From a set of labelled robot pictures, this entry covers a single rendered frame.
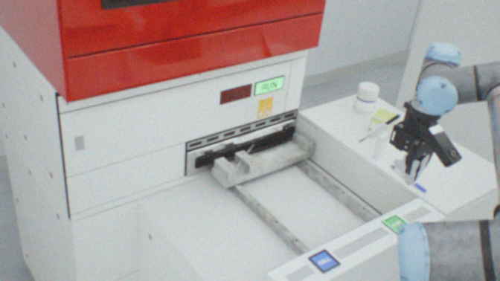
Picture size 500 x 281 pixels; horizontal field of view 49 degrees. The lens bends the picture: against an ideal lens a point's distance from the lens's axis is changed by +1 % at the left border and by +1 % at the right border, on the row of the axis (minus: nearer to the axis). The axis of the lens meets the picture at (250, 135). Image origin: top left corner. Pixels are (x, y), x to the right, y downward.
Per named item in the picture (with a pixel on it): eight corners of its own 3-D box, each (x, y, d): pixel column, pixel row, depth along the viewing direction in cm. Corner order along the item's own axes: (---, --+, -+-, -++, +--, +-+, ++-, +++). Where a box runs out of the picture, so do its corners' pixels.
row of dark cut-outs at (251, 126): (185, 149, 167) (186, 142, 165) (295, 115, 190) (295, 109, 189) (187, 150, 166) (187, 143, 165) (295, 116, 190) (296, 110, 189)
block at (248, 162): (234, 160, 176) (235, 152, 174) (242, 157, 178) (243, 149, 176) (248, 172, 171) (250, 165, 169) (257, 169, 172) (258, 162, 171)
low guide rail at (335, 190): (280, 154, 192) (282, 147, 190) (285, 153, 193) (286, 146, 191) (388, 241, 159) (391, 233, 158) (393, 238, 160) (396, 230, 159)
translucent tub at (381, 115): (366, 132, 182) (370, 114, 178) (375, 123, 187) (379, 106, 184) (388, 140, 178) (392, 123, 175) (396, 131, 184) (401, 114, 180)
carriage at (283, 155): (210, 175, 173) (211, 168, 171) (297, 145, 192) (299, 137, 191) (225, 189, 167) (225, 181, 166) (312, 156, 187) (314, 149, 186)
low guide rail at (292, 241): (216, 177, 177) (217, 169, 175) (222, 175, 178) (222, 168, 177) (321, 277, 145) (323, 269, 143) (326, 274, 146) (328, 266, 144)
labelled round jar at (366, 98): (349, 108, 195) (354, 84, 190) (363, 103, 199) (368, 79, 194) (364, 117, 191) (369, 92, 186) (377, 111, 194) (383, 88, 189)
